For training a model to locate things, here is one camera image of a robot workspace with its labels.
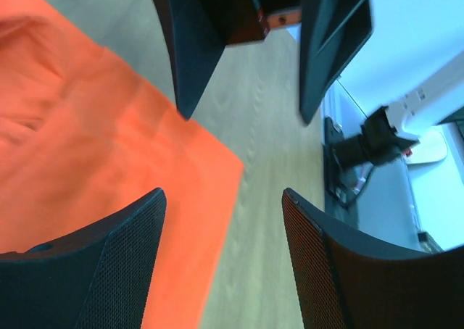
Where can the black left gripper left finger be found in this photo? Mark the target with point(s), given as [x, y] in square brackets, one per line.
[96, 277]

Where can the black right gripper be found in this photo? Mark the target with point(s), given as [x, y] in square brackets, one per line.
[197, 31]

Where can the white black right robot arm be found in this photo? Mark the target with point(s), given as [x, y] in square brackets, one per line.
[392, 129]

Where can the orange t shirt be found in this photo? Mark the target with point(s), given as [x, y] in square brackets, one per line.
[84, 135]

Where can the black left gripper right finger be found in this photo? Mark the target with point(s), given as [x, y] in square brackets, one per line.
[346, 278]

